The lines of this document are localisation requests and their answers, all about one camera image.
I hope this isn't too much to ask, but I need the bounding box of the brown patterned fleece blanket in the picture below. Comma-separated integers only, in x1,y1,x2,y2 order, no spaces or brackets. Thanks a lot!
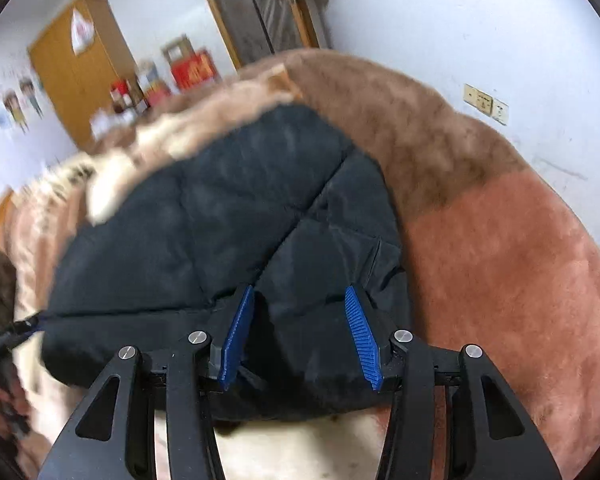
0,50,600,480

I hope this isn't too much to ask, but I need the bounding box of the grey door panel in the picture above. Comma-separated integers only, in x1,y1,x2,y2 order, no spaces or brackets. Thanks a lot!
202,0,311,68

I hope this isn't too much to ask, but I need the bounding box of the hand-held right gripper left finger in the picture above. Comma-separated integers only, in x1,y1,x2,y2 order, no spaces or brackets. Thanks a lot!
40,284,257,480

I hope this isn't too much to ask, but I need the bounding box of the wooden wardrobe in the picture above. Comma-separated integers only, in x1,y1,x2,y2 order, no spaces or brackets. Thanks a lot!
27,0,141,153

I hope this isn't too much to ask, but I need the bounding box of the white plastic bag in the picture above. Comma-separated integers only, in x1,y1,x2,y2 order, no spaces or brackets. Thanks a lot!
70,0,97,56

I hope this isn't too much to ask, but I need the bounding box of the open cardboard box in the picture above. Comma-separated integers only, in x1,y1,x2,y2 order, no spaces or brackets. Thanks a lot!
161,34,193,63

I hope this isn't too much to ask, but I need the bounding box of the red and white box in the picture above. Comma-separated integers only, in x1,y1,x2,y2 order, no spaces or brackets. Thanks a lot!
110,79,133,111

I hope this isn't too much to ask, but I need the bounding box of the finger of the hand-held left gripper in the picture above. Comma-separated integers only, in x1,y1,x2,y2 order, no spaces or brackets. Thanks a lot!
0,310,48,357

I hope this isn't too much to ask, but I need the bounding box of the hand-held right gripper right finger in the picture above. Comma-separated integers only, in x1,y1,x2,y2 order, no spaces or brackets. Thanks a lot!
344,286,563,480

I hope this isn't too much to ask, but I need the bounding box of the colourful carton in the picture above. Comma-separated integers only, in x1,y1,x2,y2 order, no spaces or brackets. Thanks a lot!
137,60,171,106

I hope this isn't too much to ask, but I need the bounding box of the black puffer jacket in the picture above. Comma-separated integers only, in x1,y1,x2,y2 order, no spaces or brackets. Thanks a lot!
40,102,413,423

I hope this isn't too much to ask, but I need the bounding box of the cartoon wall poster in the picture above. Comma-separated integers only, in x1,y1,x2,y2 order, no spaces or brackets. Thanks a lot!
0,50,46,133

